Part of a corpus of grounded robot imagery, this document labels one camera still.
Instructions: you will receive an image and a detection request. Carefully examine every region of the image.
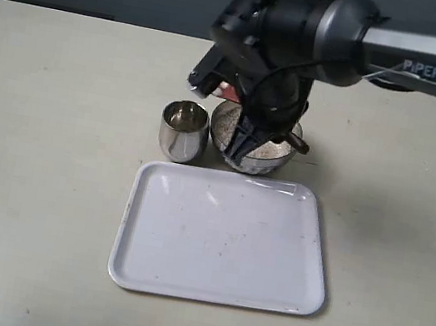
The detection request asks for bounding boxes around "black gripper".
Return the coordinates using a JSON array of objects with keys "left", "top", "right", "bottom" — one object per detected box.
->
[{"left": 187, "top": 0, "right": 335, "bottom": 165}]

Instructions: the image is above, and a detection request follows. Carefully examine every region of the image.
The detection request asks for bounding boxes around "dark wooden spoon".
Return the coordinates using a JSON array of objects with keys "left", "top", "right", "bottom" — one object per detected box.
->
[{"left": 211, "top": 82, "right": 310, "bottom": 155}]

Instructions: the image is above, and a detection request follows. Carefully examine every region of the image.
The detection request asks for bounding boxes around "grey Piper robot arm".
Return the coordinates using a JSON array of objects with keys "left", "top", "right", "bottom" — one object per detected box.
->
[{"left": 188, "top": 0, "right": 436, "bottom": 165}]

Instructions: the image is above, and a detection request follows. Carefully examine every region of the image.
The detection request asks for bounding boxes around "small steel cup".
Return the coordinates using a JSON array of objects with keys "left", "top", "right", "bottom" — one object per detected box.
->
[{"left": 158, "top": 100, "right": 210, "bottom": 164}]

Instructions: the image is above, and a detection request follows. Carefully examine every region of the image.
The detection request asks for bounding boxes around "steel bowl of rice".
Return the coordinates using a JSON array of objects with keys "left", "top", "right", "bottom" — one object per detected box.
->
[{"left": 210, "top": 101, "right": 296, "bottom": 175}]

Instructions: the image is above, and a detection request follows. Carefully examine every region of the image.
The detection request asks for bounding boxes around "white plastic tray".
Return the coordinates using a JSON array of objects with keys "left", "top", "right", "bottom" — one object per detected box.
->
[{"left": 107, "top": 161, "right": 325, "bottom": 316}]

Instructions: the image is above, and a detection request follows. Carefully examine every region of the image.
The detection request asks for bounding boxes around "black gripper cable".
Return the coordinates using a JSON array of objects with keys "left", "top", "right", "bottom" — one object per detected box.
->
[{"left": 206, "top": 0, "right": 425, "bottom": 161}]

